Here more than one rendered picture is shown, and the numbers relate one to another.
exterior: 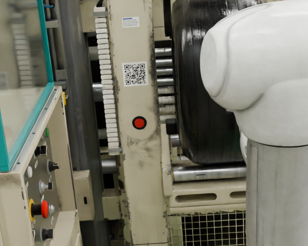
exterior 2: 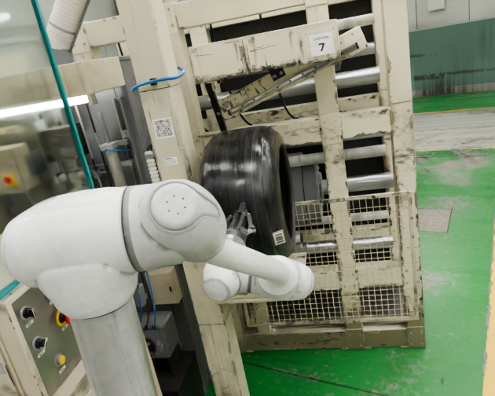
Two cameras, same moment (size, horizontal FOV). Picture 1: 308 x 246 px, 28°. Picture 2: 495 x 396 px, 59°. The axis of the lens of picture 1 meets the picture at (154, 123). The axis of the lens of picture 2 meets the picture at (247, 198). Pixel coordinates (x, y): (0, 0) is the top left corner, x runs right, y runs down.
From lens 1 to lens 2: 61 cm
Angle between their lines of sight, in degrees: 12
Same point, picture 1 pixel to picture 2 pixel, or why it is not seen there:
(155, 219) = (211, 306)
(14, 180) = (1, 309)
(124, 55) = not seen: hidden behind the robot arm
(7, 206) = (1, 327)
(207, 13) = (220, 152)
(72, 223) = not seen: hidden behind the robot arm
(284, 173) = (86, 339)
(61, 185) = not seen: hidden behind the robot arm
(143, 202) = (201, 294)
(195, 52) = (208, 185)
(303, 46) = (57, 240)
